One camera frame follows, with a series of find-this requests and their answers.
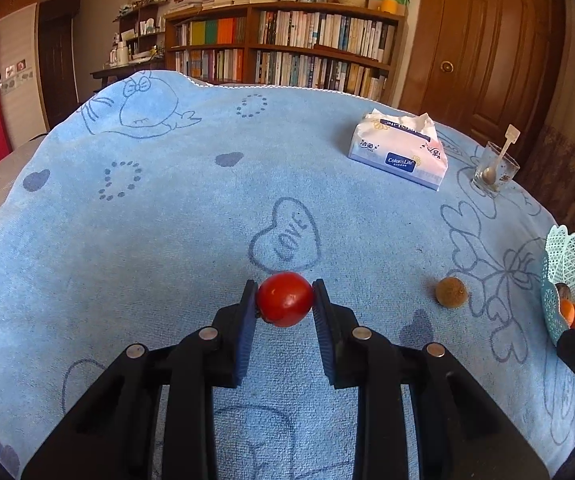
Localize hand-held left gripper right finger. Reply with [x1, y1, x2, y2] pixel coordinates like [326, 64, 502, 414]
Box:
[311, 279, 551, 480]

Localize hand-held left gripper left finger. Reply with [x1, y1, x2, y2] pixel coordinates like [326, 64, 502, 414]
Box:
[21, 279, 260, 480]

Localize red tomato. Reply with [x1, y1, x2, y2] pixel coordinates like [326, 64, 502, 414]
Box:
[256, 271, 315, 328]

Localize mint green plastic basket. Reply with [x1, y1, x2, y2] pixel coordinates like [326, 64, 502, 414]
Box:
[540, 225, 575, 346]

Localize brown round fruit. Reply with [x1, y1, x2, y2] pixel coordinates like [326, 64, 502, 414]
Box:
[435, 276, 468, 307]

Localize blue printed towel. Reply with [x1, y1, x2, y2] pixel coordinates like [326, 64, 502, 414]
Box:
[0, 70, 575, 480]

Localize clear drinking glass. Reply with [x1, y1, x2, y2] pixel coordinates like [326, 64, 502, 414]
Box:
[472, 141, 521, 198]

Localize white tissue pack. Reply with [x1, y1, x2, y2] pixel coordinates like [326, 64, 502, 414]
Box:
[347, 109, 449, 192]

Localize patterned brown curtain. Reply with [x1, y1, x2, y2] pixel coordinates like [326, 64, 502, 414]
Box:
[517, 0, 575, 261]

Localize white plastic spoon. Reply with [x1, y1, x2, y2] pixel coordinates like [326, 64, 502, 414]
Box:
[481, 124, 521, 185]

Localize large wooden bookshelf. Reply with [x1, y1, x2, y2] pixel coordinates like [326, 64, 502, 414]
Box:
[164, 4, 408, 103]

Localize small wooden table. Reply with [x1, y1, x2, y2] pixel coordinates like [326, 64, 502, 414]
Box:
[90, 57, 168, 93]

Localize rows of shelved books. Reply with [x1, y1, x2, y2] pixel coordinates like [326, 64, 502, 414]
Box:
[172, 10, 398, 101]

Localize brown wooden door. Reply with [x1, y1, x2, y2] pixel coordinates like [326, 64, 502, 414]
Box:
[397, 0, 565, 148]

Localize small wooden shelf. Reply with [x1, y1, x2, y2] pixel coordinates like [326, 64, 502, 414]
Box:
[112, 2, 168, 68]

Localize dark wooden door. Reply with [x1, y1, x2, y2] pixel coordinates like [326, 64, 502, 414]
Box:
[37, 0, 83, 128]

